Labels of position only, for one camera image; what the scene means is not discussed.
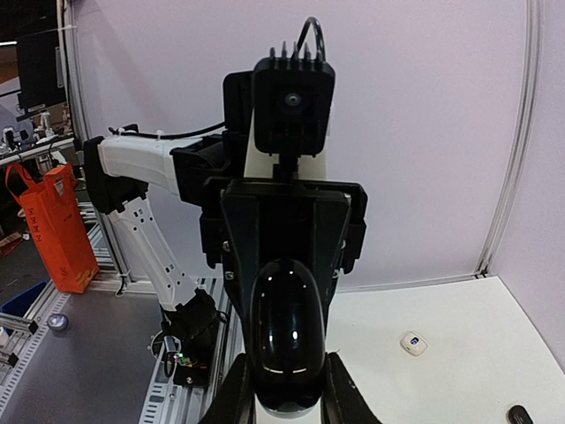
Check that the black oval charging case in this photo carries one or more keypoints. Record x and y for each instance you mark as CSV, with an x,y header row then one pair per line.
x,y
517,414

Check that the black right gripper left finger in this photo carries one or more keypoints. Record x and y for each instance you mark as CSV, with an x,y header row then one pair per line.
x,y
234,402

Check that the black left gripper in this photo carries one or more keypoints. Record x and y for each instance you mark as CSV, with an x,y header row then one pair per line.
x,y
250,219

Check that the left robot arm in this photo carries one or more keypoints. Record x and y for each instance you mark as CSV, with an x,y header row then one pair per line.
x,y
120,169

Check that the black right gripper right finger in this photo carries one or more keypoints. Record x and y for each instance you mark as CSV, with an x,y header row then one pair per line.
x,y
342,402

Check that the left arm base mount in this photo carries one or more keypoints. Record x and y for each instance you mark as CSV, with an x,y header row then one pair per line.
x,y
190,363

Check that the white earbud charging case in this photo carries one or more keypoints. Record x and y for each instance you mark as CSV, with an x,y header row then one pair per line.
x,y
413,343

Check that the aluminium frame post right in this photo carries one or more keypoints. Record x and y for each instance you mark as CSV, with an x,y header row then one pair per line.
x,y
533,44

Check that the blue bin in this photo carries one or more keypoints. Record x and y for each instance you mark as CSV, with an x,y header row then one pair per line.
x,y
19,305

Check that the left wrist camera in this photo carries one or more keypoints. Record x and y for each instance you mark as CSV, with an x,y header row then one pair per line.
x,y
291,98

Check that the black glossy charging case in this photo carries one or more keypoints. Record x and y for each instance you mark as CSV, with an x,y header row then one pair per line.
x,y
287,338

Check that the aluminium front rail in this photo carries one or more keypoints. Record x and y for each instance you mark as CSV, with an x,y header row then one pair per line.
x,y
166,402

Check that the orange bag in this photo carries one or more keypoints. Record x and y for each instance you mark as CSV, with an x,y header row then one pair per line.
x,y
57,228

